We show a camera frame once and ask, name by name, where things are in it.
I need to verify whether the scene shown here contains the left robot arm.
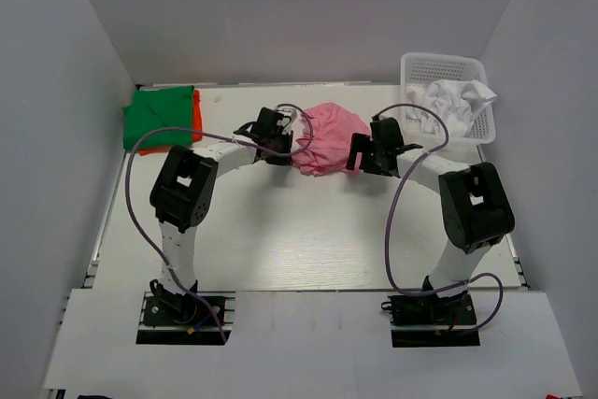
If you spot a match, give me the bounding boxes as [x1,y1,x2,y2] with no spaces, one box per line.
[149,107,297,323]

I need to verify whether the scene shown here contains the orange folded t shirt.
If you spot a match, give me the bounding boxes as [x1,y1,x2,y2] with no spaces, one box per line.
[192,89,203,132]

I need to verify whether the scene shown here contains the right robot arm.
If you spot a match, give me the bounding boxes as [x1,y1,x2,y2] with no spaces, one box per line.
[347,118,515,323]

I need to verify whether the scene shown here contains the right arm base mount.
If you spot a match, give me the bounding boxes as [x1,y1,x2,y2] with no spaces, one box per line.
[380,292,480,349]

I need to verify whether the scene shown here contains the white plastic basket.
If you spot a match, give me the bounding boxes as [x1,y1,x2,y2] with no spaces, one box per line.
[398,52,498,147]

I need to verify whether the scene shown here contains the green folded t shirt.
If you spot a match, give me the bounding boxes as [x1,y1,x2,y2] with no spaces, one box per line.
[122,86,195,151]

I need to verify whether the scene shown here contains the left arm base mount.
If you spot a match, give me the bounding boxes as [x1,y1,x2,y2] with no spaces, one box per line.
[135,279,235,346]

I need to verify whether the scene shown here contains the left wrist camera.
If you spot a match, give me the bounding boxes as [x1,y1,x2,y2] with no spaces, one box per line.
[275,107,297,127]

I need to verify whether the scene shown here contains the pink t shirt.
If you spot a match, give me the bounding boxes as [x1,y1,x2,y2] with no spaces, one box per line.
[292,103,371,177]

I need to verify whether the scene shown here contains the white t shirt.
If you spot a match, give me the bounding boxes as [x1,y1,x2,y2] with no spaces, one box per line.
[405,79,497,137]

